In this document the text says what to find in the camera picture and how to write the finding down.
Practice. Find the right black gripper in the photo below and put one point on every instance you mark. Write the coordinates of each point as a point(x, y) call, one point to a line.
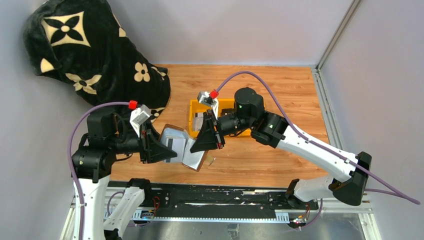
point(217, 131)

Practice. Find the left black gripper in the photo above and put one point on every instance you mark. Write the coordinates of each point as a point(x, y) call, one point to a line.
point(144, 144)

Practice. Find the brown leather card holder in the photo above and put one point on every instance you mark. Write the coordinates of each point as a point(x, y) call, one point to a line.
point(178, 140)

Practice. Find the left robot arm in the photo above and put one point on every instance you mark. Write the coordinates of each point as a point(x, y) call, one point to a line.
point(91, 168)

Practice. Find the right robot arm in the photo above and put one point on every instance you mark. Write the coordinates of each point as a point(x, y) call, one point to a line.
point(346, 177)

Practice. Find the silver cards stack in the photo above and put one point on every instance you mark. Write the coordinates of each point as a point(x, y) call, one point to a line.
point(197, 121)

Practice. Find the yellow bin with silver cards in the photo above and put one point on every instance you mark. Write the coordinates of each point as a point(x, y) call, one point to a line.
point(195, 106)

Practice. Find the black cards stack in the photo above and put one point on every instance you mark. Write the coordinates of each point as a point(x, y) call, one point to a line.
point(227, 111)

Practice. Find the yellow bin with black cards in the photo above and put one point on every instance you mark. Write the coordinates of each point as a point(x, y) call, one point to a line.
point(235, 124)

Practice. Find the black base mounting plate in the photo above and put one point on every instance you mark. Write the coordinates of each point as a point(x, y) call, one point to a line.
point(215, 202)

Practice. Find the black floral plush blanket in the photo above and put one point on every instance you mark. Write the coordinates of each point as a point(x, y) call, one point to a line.
point(82, 44)

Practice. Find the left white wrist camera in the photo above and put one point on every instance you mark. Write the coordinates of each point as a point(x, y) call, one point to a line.
point(138, 116)

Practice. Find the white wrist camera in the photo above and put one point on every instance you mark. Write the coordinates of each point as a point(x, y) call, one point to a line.
point(138, 116)
point(210, 99)

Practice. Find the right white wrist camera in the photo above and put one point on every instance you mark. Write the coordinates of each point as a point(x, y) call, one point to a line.
point(210, 99)

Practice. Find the corner aluminium post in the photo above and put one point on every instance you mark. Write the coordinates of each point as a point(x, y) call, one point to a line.
point(330, 122)

